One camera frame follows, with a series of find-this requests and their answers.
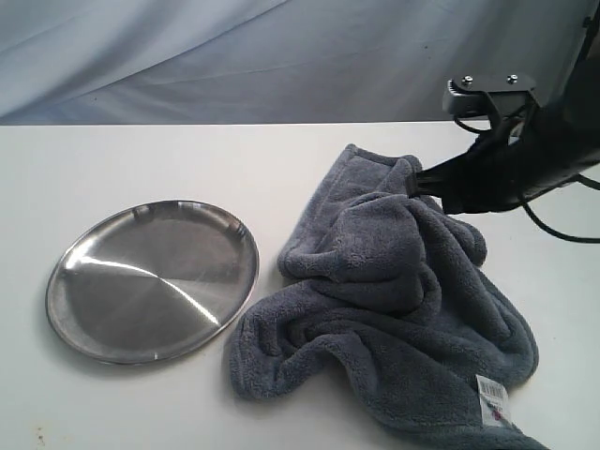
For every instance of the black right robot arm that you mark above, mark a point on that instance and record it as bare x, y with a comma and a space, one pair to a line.
581, 94

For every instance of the black stand pole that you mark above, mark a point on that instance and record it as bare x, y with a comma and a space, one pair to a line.
579, 42

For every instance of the grey fleece towel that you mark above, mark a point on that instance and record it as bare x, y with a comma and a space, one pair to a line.
391, 288

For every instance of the white fabric care label tag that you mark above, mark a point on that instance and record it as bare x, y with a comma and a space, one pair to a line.
494, 403

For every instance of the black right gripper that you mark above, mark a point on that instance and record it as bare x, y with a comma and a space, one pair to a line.
528, 153

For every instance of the round stainless steel plate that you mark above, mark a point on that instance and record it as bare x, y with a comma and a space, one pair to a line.
153, 282

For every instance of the grey backdrop cloth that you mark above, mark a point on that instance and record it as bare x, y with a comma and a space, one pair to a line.
247, 62

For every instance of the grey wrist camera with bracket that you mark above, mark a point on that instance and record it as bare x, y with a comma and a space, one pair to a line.
477, 95

